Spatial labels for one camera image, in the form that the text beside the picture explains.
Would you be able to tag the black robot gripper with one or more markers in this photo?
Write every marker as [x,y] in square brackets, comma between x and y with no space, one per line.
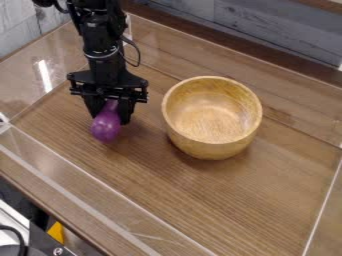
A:
[109,81]

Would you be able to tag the purple toy eggplant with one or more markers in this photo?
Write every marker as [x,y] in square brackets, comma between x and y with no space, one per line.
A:
[106,125]

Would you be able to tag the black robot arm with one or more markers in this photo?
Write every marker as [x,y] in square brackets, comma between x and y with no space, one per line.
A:
[101,23]

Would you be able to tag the brown wooden bowl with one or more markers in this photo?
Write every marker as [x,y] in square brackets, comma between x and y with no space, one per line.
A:
[213,115]

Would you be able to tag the yellow black device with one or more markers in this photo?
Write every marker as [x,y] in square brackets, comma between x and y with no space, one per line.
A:
[46,241]

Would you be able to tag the clear acrylic table barrier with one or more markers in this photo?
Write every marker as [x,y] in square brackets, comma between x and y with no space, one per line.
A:
[137,197]

